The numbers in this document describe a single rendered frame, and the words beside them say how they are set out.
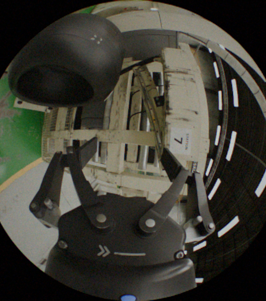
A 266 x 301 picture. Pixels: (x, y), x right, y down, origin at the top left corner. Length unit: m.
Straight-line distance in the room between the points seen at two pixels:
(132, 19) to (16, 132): 1.61
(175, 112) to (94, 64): 0.31
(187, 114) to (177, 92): 0.09
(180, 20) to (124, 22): 0.25
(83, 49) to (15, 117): 1.45
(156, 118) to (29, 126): 1.61
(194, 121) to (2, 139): 1.83
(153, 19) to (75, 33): 0.38
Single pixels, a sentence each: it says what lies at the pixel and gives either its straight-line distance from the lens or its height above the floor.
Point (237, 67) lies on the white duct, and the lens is 1.10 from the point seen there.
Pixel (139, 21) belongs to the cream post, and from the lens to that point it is 0.59.
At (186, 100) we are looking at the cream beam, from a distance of 0.40.
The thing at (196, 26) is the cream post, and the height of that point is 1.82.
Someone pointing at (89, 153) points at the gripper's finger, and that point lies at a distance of 0.16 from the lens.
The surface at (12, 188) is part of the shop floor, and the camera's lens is 1.77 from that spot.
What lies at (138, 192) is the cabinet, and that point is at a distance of 4.65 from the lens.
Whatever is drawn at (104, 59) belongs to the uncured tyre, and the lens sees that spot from 0.32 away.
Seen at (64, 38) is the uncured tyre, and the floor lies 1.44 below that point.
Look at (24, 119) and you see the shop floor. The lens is 1.65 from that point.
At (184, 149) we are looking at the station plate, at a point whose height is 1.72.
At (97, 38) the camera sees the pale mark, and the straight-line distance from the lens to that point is 0.31.
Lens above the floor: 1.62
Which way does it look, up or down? 15 degrees down
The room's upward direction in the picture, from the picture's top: 96 degrees clockwise
